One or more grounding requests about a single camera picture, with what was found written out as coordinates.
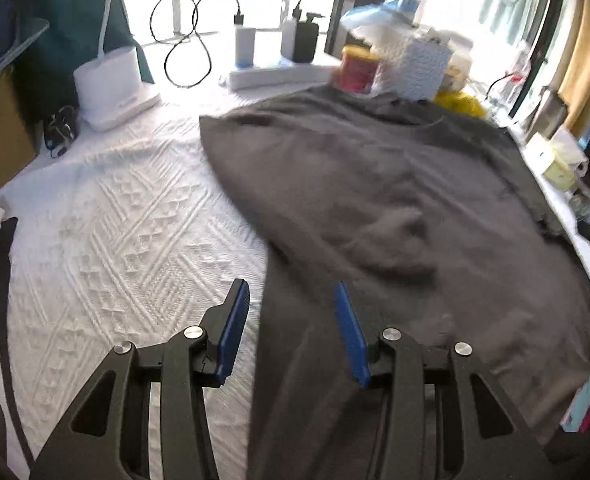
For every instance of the yellow snack bag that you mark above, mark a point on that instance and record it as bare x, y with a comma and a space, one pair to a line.
462, 102

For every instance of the clear snack jar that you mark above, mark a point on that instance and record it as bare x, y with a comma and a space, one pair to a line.
462, 60

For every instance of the dark teal curtain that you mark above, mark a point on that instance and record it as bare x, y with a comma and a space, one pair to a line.
70, 5

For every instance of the black fabric strip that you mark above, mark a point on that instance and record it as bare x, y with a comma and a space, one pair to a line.
2, 280

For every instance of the red tin can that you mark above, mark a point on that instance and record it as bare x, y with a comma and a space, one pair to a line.
357, 67

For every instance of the slim white plug adapter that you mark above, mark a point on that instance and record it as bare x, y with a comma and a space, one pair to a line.
288, 40

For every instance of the blue face mask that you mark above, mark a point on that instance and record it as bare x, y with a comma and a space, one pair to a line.
375, 12

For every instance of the yellow curtain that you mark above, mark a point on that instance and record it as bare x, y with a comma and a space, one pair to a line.
582, 55

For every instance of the person's dark clothing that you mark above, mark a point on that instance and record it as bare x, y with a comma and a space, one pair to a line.
585, 440

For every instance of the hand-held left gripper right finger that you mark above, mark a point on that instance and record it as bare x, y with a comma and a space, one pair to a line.
350, 330

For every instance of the white charger block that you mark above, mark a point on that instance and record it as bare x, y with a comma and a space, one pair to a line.
245, 47

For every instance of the white desk lamp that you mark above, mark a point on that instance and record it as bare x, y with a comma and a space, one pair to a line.
107, 80

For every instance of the white perforated basket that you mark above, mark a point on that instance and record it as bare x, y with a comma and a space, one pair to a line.
420, 67

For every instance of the white power strip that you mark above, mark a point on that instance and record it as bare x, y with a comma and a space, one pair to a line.
265, 76

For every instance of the black charger block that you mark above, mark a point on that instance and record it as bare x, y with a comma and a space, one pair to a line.
306, 37

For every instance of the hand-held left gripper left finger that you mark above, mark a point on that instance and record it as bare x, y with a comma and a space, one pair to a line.
232, 320

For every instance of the grey printed t-shirt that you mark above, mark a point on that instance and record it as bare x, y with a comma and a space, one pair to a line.
350, 185

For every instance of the cardboard box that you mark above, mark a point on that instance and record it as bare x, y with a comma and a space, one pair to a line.
0, 135

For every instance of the yellow tissue box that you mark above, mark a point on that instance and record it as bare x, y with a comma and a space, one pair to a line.
560, 165

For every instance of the hanging teal towel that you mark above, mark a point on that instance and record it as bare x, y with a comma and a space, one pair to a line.
507, 5

